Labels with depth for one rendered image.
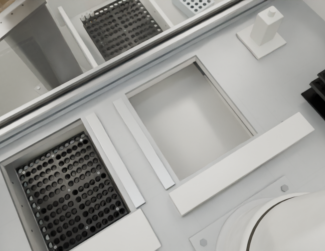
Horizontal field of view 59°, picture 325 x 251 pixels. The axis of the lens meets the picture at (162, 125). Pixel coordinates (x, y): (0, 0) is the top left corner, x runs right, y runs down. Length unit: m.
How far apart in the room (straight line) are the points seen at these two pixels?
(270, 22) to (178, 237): 0.49
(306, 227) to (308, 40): 0.59
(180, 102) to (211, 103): 0.08
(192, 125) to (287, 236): 0.51
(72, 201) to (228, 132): 0.41
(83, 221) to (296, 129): 0.48
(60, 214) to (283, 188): 0.47
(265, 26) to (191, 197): 0.40
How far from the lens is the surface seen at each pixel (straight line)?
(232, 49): 0.75
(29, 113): 0.68
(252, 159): 0.60
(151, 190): 0.60
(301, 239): 0.28
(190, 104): 0.79
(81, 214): 0.67
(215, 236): 0.59
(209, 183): 0.57
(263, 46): 0.76
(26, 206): 0.77
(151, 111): 0.78
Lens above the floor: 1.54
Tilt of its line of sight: 68 degrees down
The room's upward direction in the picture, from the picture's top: 7 degrees counter-clockwise
